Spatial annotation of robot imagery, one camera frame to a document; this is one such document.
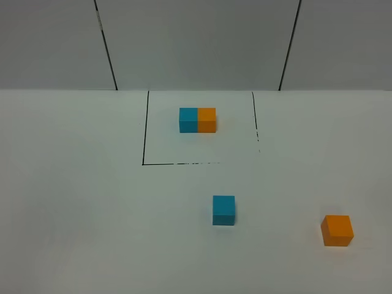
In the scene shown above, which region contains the blue template block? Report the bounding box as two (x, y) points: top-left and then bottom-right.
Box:
(179, 108), (198, 133)

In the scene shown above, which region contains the orange template block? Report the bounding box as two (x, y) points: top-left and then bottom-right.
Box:
(198, 108), (217, 133)

